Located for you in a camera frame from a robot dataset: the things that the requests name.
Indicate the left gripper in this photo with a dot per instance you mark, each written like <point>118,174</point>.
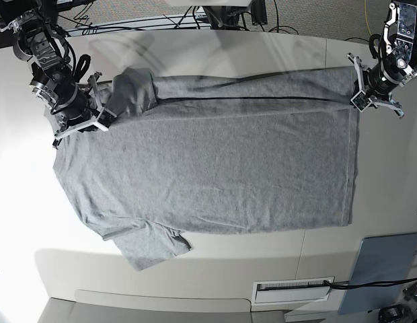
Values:
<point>379,82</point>

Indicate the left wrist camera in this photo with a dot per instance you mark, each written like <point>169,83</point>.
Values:
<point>360,101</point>

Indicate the grey T-shirt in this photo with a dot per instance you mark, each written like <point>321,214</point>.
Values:
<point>213,155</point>

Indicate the white cable grommet tray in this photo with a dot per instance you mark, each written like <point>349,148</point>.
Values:
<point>289,292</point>

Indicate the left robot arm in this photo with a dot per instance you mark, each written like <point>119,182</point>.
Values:
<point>395,50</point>

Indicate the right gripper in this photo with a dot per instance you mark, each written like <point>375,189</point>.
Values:
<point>73,108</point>

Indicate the blue-grey panel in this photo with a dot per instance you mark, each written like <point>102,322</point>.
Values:
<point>380,258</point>

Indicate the robot base stand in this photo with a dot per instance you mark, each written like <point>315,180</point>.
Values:
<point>231,17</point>

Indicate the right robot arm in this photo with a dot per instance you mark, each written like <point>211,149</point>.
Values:
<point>56,70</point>

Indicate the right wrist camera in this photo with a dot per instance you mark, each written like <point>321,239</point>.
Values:
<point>105,119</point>

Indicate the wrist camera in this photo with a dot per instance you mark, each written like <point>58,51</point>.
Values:
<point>360,101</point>
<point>105,119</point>

